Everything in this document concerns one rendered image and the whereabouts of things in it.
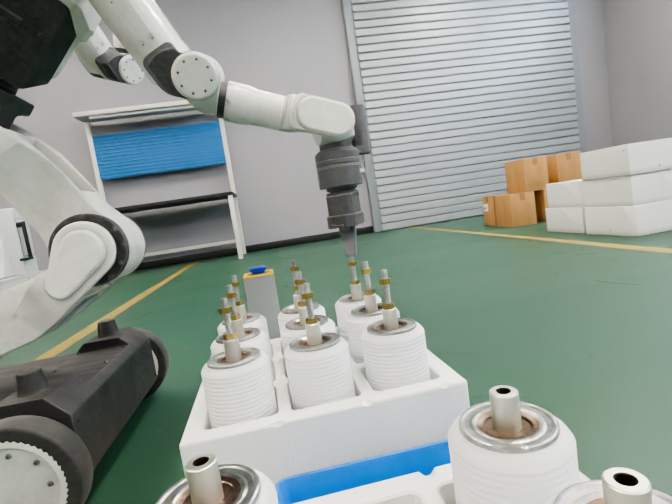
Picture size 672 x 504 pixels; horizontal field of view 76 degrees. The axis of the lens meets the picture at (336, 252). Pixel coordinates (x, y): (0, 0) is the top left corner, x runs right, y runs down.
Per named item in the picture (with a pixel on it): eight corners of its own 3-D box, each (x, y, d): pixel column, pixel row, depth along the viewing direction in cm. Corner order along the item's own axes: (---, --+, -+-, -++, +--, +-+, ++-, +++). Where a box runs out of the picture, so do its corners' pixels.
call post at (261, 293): (265, 409, 101) (242, 279, 98) (265, 396, 108) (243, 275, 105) (295, 402, 103) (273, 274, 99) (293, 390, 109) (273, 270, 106)
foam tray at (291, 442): (204, 575, 56) (178, 445, 54) (227, 429, 94) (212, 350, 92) (482, 499, 62) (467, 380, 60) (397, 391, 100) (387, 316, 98)
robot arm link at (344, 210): (333, 225, 95) (325, 170, 93) (376, 219, 92) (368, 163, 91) (316, 231, 82) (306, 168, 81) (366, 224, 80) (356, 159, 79)
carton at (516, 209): (537, 223, 399) (534, 190, 395) (513, 227, 396) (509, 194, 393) (519, 222, 428) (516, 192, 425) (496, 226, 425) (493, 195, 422)
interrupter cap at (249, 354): (244, 371, 57) (243, 366, 57) (196, 372, 60) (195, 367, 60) (269, 350, 64) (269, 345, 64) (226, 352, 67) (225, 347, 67)
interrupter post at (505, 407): (502, 440, 34) (497, 400, 33) (486, 425, 36) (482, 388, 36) (530, 433, 34) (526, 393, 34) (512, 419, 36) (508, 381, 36)
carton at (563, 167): (583, 183, 404) (580, 150, 400) (558, 186, 402) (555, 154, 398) (562, 185, 433) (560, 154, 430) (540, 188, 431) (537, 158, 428)
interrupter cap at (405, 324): (403, 318, 70) (402, 314, 70) (426, 329, 63) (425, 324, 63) (360, 329, 68) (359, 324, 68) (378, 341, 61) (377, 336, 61)
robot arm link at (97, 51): (122, 99, 119) (64, 17, 102) (94, 92, 125) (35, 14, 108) (150, 74, 124) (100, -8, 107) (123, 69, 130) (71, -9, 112)
